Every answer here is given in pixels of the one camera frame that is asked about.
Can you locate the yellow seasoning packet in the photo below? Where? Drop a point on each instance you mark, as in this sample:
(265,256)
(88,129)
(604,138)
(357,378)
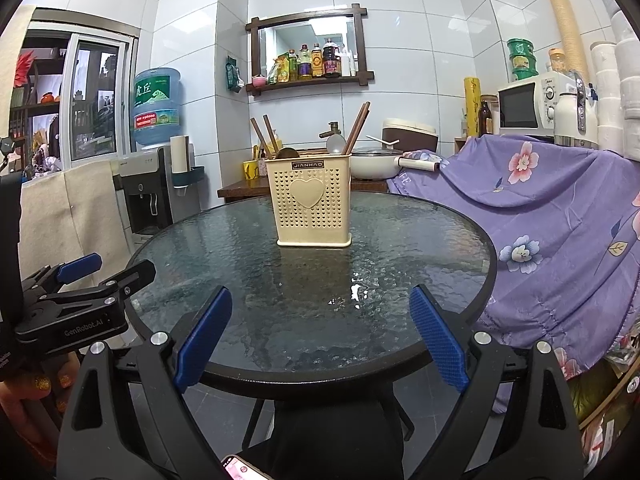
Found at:
(277,72)

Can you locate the orange clay pot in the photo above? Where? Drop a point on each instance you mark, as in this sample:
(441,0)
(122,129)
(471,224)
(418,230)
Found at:
(48,97)

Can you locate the red artificial flower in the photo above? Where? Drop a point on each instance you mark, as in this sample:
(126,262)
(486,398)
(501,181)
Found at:
(24,67)

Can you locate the bronze faucet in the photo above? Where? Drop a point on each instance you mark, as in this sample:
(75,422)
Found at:
(331,129)

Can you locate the brown wooden counter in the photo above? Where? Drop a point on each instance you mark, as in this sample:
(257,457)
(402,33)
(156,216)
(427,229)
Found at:
(240,191)

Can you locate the person's left hand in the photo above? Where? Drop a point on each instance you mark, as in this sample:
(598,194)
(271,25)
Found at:
(35,400)

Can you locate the white framed sliding window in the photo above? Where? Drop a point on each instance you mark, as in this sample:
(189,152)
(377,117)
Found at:
(75,100)

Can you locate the round glass table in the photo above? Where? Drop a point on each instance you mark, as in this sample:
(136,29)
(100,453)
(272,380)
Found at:
(400,270)

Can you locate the yellow label sauce bottle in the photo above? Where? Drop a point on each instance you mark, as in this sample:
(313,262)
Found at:
(316,62)

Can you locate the beige cloth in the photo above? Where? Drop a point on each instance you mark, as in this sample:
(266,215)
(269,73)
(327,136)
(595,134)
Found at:
(70,220)

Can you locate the brown white rice cooker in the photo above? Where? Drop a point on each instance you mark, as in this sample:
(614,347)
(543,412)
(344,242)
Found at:
(412,135)

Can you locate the yellow wrap roll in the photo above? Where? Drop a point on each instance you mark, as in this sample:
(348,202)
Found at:
(471,107)

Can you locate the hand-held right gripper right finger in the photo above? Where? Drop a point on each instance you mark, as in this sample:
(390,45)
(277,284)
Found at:
(440,340)

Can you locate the purple floral cloth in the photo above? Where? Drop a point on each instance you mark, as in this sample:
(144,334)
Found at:
(540,220)

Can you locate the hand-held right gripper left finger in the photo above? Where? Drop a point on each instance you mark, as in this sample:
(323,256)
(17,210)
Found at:
(202,342)

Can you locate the dark brown wooden chopstick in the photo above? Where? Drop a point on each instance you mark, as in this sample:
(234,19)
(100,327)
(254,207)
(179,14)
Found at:
(364,115)
(356,127)

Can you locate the teal plastic holder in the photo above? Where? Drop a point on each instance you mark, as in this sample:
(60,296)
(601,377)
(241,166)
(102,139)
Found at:
(196,175)

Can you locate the water dispenser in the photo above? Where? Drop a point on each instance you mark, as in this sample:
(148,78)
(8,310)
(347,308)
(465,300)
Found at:
(145,195)

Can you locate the white rice paddle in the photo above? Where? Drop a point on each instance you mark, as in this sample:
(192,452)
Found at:
(382,141)

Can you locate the yellow soap dispenser bottle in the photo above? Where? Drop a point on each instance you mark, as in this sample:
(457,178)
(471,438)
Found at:
(276,146)

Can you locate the small white tube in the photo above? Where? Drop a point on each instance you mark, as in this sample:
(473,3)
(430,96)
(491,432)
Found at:
(353,66)

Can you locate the wooden crate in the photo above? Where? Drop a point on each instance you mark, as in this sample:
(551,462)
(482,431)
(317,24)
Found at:
(461,146)

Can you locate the brown glass bottle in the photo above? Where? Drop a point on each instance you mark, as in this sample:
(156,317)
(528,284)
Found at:
(485,121)

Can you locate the wooden framed mirror shelf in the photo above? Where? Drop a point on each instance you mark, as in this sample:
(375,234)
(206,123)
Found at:
(252,50)

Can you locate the yellow mug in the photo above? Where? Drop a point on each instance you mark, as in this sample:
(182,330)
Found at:
(251,171)

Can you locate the blue water jug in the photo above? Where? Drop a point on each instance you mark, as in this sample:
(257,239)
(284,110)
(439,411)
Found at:
(156,107)

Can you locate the glass pan lid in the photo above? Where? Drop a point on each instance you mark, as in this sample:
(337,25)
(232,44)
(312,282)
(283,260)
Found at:
(375,152)

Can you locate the white cooking pan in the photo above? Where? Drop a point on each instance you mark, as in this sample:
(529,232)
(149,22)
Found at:
(372,167)

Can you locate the metal spoon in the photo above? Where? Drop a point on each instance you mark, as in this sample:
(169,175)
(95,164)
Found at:
(335,144)
(286,153)

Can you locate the white microwave oven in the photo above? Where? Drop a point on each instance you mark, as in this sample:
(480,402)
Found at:
(520,105)

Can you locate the green cooking oil bottle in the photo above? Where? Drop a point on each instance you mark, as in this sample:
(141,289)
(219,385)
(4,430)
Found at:
(292,67)

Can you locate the white electric kettle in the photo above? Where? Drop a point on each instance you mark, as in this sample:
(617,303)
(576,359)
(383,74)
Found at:
(570,120)

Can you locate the green hanging packet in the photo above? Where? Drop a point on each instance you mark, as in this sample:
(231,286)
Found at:
(234,76)

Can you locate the orange capped plastic bottle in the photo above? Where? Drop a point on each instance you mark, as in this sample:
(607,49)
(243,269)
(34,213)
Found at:
(557,61)

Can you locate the white plastic bottle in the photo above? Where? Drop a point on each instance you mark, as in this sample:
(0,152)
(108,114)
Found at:
(345,64)

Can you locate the tall paper cup stack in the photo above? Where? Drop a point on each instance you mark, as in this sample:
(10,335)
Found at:
(565,20)

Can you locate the dark soy sauce bottle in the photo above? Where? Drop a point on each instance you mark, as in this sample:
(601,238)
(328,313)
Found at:
(331,62)

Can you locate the purple label bottle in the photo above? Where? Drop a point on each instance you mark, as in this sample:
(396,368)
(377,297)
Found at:
(304,65)

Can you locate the smartphone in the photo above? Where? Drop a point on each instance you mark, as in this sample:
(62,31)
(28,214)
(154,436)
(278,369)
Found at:
(245,470)

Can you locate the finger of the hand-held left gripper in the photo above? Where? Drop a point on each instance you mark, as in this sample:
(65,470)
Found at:
(137,277)
(80,266)

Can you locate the pink bowl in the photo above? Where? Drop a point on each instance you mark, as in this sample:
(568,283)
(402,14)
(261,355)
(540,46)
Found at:
(258,81)

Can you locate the cream plastic utensil holder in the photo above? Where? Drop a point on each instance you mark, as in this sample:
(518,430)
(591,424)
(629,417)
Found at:
(310,210)

